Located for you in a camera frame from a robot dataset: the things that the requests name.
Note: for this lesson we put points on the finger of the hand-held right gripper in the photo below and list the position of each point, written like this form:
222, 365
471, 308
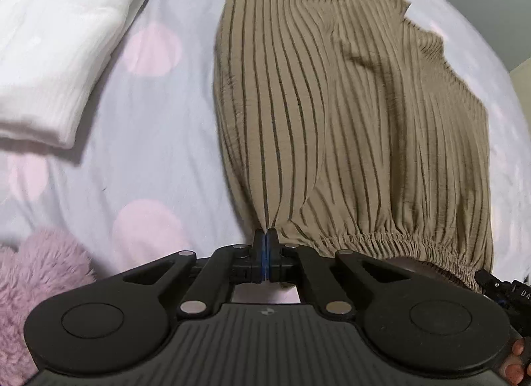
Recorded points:
489, 283

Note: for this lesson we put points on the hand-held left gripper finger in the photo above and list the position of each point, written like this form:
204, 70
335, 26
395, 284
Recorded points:
270, 254
260, 254

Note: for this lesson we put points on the tan striped pants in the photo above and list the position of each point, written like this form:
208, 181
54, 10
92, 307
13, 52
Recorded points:
332, 120

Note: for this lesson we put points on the white ribbed garment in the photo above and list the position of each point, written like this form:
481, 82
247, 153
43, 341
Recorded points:
62, 45

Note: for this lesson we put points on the person's right hand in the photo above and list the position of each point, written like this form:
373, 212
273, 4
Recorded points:
516, 359

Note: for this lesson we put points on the pink fluffy blanket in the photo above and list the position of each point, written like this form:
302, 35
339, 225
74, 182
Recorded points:
37, 274

